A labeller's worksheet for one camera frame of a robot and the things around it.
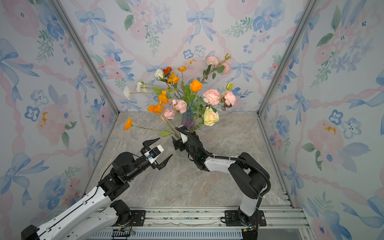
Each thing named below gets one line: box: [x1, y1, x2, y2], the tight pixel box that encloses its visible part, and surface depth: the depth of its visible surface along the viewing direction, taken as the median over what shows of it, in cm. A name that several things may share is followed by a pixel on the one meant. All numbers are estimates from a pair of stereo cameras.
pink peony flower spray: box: [160, 99, 188, 120], surface depth 75 cm
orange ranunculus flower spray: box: [124, 90, 178, 138], surface depth 78 cm
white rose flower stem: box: [154, 68, 169, 87], surface depth 84 cm
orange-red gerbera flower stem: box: [162, 66, 173, 79], surface depth 88 cm
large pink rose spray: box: [203, 82, 237, 112], surface depth 63 cm
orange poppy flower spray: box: [167, 66, 187, 97], surface depth 88 cm
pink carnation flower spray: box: [201, 53, 232, 83], surface depth 90 cm
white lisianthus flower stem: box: [123, 81, 163, 100], surface depth 82 cm
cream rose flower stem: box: [192, 106, 219, 131], surface depth 62 cm
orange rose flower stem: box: [180, 80, 203, 112], surface depth 79 cm
